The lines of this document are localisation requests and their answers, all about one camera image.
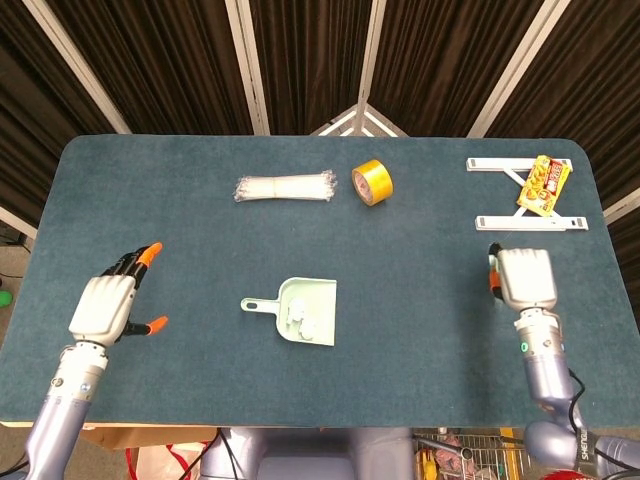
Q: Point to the red and white bag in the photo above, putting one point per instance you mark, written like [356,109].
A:
[160,462]

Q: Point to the small green object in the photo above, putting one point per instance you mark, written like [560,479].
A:
[4,298]

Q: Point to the brown cardboard box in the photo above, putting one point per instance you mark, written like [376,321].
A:
[145,436]

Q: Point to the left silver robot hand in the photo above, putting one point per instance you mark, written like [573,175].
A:
[102,305]

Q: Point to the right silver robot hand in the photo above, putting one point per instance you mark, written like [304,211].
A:
[527,277]

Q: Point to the white partition base foot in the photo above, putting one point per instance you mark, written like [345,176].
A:
[357,122]

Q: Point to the yellow packing tape roll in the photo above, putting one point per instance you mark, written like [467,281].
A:
[377,179]

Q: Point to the blue felt table cover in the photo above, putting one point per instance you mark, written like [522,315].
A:
[400,300]

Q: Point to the yellow snack packet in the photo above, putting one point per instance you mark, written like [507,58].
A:
[545,185]

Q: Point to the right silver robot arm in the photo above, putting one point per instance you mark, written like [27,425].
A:
[545,365]

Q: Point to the white folding stand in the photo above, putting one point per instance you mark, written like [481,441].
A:
[520,222]

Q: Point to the white paper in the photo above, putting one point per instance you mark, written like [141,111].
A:
[296,309]
[307,330]

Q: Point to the mint green plastic dustpan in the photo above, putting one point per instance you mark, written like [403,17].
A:
[320,310]

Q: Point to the white partition frame post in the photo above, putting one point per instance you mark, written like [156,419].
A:
[622,205]
[515,65]
[250,65]
[80,65]
[371,50]
[17,221]

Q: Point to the silver robot torso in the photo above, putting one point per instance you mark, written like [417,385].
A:
[310,455]

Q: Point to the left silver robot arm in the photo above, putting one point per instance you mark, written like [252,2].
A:
[65,400]

